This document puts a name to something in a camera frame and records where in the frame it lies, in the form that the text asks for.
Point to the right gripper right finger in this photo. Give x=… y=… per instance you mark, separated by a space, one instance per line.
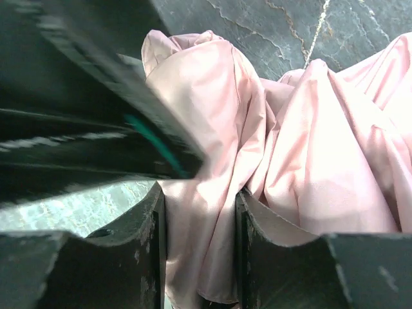
x=279 y=265

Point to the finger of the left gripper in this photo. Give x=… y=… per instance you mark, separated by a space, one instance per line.
x=76 y=112

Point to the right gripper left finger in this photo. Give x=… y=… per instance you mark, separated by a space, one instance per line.
x=121 y=265

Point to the pink folding umbrella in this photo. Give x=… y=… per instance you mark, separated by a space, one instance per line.
x=329 y=152

